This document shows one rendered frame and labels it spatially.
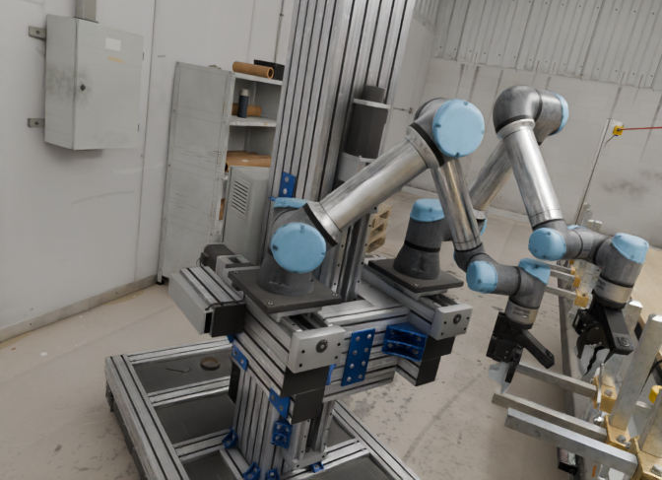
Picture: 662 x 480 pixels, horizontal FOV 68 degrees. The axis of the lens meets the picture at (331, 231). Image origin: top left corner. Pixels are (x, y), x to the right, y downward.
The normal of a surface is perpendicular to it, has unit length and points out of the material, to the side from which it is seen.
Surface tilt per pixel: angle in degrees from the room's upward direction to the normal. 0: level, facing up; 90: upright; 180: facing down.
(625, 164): 90
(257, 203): 90
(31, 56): 90
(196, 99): 90
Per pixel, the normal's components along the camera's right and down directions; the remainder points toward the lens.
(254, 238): 0.57, 0.32
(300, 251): 0.01, 0.37
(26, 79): 0.90, 0.27
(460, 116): 0.22, 0.22
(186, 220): -0.40, 0.18
